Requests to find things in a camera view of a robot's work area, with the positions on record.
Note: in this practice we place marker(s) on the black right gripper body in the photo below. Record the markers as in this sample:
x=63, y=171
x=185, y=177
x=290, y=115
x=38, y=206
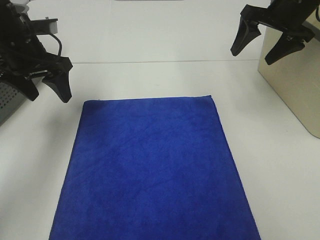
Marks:
x=286, y=16

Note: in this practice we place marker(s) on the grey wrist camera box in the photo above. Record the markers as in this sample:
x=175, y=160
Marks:
x=45, y=26

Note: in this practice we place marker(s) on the grey perforated plastic basket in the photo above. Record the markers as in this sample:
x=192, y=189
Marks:
x=10, y=101

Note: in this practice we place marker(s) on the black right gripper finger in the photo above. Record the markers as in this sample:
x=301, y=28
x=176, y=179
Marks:
x=247, y=31
x=287, y=44

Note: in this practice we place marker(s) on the blue microfibre towel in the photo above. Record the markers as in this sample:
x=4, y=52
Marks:
x=152, y=169

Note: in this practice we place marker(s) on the beige bin with grey rim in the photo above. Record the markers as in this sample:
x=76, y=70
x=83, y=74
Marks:
x=296, y=77

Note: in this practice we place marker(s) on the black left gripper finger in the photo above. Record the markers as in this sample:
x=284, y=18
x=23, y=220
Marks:
x=22, y=85
x=60, y=84

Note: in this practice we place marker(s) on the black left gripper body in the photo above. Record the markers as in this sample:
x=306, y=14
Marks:
x=21, y=51

